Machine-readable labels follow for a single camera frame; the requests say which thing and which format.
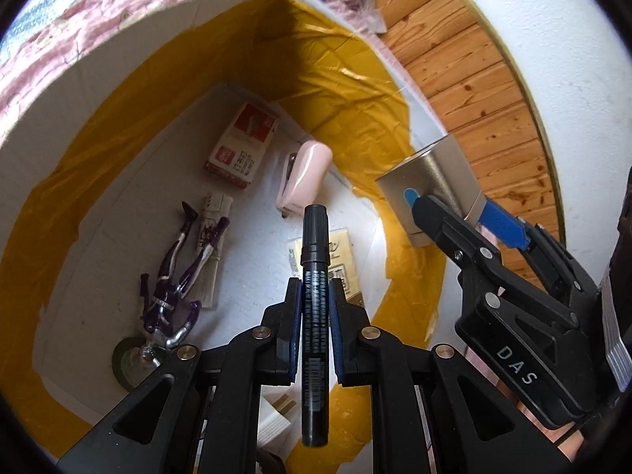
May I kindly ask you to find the pink stapler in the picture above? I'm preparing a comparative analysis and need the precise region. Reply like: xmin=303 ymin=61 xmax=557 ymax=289
xmin=275 ymin=140 xmax=333 ymax=219

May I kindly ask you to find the yellow tissue packet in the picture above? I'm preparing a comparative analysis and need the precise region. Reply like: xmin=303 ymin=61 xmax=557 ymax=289
xmin=288 ymin=228 xmax=367 ymax=309

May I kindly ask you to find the purple toy figure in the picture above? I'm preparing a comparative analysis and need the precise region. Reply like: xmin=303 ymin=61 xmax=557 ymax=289
xmin=139 ymin=201 xmax=231 ymax=352

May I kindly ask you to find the wooden wall panelling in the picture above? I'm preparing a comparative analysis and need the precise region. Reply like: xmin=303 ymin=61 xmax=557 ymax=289
xmin=368 ymin=0 xmax=566 ymax=240

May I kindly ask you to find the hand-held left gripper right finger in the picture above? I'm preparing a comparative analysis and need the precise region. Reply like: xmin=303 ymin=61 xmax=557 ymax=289
xmin=328 ymin=278 xmax=574 ymax=474

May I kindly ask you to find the cream paper card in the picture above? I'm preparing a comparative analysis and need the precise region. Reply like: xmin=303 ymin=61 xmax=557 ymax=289
xmin=196 ymin=192 xmax=234 ymax=309

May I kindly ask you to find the pink bear print blanket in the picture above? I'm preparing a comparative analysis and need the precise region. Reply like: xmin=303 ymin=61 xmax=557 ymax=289
xmin=0 ymin=0 xmax=381 ymax=144

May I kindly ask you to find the gold cube box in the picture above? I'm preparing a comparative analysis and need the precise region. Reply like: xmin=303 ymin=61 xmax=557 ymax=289
xmin=375 ymin=135 xmax=487 ymax=248

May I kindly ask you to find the green tape roll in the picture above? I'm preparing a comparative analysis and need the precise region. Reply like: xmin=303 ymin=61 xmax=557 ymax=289
xmin=111 ymin=336 xmax=166 ymax=392

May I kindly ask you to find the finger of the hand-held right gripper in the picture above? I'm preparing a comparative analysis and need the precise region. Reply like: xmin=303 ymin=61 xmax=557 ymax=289
xmin=404 ymin=188 xmax=504 ymax=282
xmin=476 ymin=196 xmax=600 ymax=307

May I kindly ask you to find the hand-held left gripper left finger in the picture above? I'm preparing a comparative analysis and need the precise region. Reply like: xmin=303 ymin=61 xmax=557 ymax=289
xmin=56 ymin=278 xmax=303 ymax=474

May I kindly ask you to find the black marker pen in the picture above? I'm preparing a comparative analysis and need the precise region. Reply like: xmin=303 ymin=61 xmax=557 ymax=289
xmin=299 ymin=203 xmax=331 ymax=448

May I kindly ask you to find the white cardboard box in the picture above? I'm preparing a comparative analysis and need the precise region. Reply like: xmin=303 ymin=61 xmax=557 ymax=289
xmin=0 ymin=0 xmax=462 ymax=474

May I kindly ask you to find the small red white box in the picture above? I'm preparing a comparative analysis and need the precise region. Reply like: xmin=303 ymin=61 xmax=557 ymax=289
xmin=204 ymin=102 xmax=280 ymax=191

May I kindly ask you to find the white charger adapter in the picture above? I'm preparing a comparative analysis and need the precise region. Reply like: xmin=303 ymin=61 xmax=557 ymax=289
xmin=258 ymin=385 xmax=293 ymax=451

